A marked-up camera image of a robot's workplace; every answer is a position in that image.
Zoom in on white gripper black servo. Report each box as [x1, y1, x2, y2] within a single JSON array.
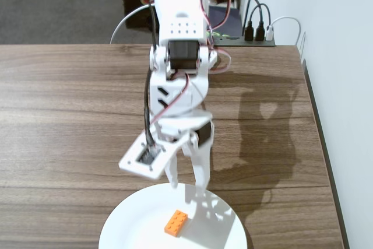
[[158, 110, 216, 190]]

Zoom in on orange lego brick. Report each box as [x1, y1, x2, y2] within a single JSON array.
[[164, 209, 189, 237]]

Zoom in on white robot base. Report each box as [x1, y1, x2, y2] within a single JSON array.
[[208, 48, 219, 71]]

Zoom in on white round plate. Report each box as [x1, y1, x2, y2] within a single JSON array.
[[98, 183, 248, 249]]

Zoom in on black usb hub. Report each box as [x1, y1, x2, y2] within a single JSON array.
[[212, 34, 276, 48]]

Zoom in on dark blue box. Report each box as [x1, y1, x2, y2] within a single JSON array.
[[208, 5, 243, 38]]

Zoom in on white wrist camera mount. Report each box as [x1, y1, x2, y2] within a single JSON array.
[[118, 131, 190, 181]]

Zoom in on red white servo wire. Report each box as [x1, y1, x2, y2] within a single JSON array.
[[147, 73, 192, 129], [199, 0, 233, 74]]

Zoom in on black camera cable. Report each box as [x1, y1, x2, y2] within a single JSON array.
[[143, 2, 160, 148]]

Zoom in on black usb plug cable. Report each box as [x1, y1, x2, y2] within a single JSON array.
[[244, 3, 272, 42], [242, 0, 266, 42]]

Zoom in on white usb plug cable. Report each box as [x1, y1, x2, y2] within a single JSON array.
[[265, 15, 302, 47]]

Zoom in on white curved cable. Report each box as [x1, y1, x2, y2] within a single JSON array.
[[110, 5, 151, 44]]

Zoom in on thin grey wire loop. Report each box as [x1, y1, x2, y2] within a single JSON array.
[[296, 29, 307, 57]]

